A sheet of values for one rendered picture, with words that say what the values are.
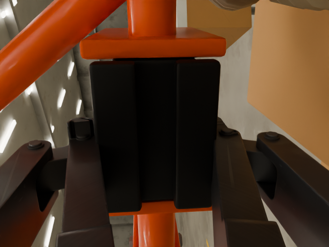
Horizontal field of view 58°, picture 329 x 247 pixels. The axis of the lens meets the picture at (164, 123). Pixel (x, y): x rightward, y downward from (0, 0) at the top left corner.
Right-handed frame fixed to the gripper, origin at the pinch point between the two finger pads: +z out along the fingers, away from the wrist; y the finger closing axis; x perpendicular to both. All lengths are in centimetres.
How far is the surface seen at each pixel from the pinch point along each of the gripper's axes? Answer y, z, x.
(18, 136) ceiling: -387, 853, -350
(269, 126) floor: 120, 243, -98
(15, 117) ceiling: -387, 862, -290
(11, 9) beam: -358, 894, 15
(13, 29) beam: -369, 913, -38
